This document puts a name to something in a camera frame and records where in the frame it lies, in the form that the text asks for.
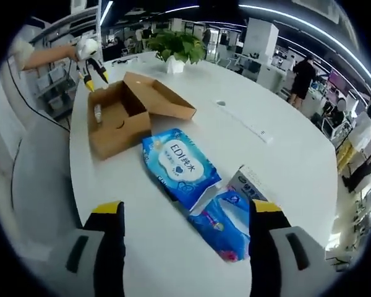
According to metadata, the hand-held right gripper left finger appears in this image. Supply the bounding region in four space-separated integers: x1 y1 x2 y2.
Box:
48 200 126 297

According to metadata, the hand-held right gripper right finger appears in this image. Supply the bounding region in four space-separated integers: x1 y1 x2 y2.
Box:
248 199 328 297

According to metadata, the blue soft tissue pack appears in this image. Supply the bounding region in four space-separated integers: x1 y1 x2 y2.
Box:
187 190 252 263

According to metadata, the white carton box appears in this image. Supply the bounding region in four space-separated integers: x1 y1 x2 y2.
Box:
225 165 269 204

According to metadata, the brown cardboard shoe box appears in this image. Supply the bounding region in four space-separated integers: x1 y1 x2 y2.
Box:
88 71 197 161

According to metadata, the blue wet wipes packet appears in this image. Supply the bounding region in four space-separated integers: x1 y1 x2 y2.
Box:
141 127 223 211

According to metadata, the white metal shelf rack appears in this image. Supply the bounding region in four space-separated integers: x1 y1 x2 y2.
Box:
30 0 103 118

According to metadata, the green potted plant white pot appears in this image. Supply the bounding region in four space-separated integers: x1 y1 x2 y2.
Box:
147 30 207 74

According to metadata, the grey mesh office chair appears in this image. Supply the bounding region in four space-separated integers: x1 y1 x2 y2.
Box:
0 117 84 264

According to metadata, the white table socket strip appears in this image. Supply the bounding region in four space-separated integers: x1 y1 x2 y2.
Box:
211 98 275 144

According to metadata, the long ceiling lamp strip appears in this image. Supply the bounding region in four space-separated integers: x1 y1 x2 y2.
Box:
237 2 371 81

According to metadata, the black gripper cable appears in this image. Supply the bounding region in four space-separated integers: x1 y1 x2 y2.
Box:
6 58 72 132

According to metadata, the pink wall screen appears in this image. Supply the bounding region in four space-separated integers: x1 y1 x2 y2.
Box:
329 69 350 90

